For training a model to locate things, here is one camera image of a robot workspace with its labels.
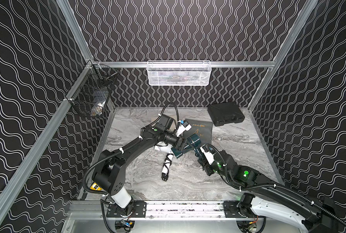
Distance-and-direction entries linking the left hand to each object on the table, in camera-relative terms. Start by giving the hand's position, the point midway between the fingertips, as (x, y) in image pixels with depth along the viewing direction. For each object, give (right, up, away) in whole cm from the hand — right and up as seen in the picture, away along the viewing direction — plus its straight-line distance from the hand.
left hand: (190, 144), depth 76 cm
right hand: (+6, -7, +1) cm, 10 cm away
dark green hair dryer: (0, +1, -2) cm, 3 cm away
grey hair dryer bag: (+13, +7, +32) cm, 35 cm away
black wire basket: (-62, +30, +16) cm, 70 cm away
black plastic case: (+31, +19, +36) cm, 51 cm away
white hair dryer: (-15, 0, -4) cm, 15 cm away
